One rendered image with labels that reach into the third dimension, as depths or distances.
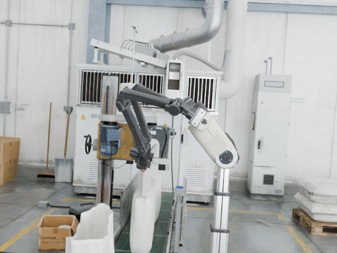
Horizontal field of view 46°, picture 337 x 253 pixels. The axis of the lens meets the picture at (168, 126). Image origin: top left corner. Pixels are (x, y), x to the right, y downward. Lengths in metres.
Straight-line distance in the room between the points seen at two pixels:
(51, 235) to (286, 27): 5.51
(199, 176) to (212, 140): 3.63
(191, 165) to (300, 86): 2.72
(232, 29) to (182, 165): 2.31
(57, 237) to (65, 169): 3.45
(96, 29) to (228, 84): 2.53
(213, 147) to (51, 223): 2.52
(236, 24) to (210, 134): 4.17
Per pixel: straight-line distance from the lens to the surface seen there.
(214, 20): 5.71
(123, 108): 2.59
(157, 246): 3.35
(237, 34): 6.55
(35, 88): 7.98
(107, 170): 3.56
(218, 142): 2.62
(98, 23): 7.29
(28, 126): 8.03
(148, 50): 5.91
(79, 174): 6.44
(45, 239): 4.27
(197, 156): 6.16
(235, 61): 6.49
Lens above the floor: 1.52
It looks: 3 degrees down
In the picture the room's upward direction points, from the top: 3 degrees clockwise
